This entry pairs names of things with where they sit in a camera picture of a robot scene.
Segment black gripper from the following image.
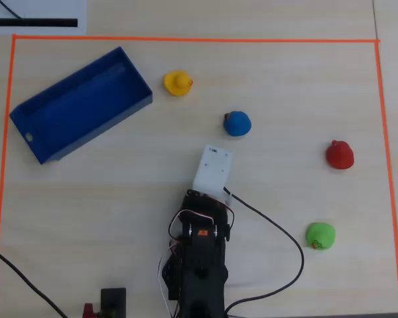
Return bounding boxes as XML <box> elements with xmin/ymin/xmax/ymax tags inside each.
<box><xmin>182</xmin><ymin>189</ymin><xmax>229</xmax><ymax>222</ymax></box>

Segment red rubber duck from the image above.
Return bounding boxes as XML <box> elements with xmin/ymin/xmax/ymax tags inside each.
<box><xmin>325</xmin><ymin>140</ymin><xmax>355</xmax><ymax>170</ymax></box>

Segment blue rubber duck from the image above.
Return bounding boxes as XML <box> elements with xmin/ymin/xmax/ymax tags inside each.
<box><xmin>223</xmin><ymin>111</ymin><xmax>252</xmax><ymax>137</ymax></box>

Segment green rubber duck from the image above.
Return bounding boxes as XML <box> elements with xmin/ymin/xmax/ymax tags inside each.
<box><xmin>305</xmin><ymin>222</ymin><xmax>336</xmax><ymax>251</ymax></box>

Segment yellow rubber duck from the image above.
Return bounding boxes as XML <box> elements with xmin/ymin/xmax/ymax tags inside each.
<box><xmin>163</xmin><ymin>70</ymin><xmax>194</xmax><ymax>97</ymax></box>

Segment blue plastic box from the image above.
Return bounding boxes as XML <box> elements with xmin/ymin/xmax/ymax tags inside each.
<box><xmin>9</xmin><ymin>46</ymin><xmax>153</xmax><ymax>166</ymax></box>

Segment red clamp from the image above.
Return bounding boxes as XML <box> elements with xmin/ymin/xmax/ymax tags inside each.
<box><xmin>82</xmin><ymin>303</ymin><xmax>102</xmax><ymax>318</ymax></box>

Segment orange tape border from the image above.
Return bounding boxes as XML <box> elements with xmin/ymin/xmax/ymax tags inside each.
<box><xmin>0</xmin><ymin>34</ymin><xmax>398</xmax><ymax>318</ymax></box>

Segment white paper with black bar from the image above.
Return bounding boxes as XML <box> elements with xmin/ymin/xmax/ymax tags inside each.
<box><xmin>0</xmin><ymin>0</ymin><xmax>87</xmax><ymax>35</ymax></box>

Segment red white servo wires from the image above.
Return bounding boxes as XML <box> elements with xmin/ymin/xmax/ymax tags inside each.
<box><xmin>158</xmin><ymin>208</ymin><xmax>235</xmax><ymax>318</ymax></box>

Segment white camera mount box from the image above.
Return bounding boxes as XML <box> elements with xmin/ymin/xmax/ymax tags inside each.
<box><xmin>192</xmin><ymin>144</ymin><xmax>235</xmax><ymax>206</ymax></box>

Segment black camera cable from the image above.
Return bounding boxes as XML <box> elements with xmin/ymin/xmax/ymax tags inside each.
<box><xmin>222</xmin><ymin>187</ymin><xmax>305</xmax><ymax>315</ymax></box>

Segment black camera stand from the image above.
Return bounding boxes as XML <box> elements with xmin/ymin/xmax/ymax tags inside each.
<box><xmin>100</xmin><ymin>287</ymin><xmax>127</xmax><ymax>318</ymax></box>

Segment long black cable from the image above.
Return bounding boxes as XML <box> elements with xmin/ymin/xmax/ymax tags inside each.
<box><xmin>0</xmin><ymin>243</ymin><xmax>69</xmax><ymax>318</ymax></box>

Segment thin black cable on paper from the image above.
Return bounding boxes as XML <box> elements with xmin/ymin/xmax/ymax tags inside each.
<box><xmin>0</xmin><ymin>0</ymin><xmax>26</xmax><ymax>21</ymax></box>

